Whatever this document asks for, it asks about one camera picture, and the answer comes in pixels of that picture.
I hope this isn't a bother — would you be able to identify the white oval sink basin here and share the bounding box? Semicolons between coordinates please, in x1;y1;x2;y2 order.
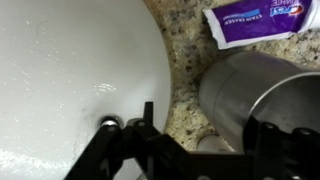
0;0;173;180

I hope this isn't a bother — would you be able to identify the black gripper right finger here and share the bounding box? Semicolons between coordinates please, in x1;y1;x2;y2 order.
243;116;320;180

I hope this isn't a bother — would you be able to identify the chrome sink drain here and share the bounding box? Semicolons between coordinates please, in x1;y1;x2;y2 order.
99;114;124;130

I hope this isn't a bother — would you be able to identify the purple toothpaste tube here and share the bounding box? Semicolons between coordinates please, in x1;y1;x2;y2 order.
202;0;320;51

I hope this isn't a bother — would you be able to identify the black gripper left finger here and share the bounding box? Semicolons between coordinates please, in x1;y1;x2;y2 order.
64;101;208;180

